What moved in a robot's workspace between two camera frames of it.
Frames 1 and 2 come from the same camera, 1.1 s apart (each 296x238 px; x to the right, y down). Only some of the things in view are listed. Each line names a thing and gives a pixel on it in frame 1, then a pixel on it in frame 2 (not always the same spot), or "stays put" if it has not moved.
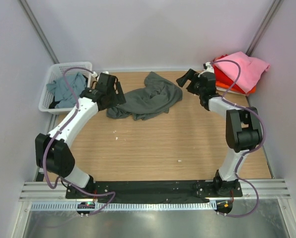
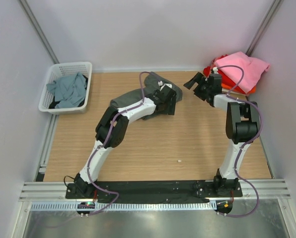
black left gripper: x=119 y=98 → x=170 y=109
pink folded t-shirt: x=251 y=69 stays put
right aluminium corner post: x=263 y=27 stays put
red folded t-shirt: x=221 y=77 stays put
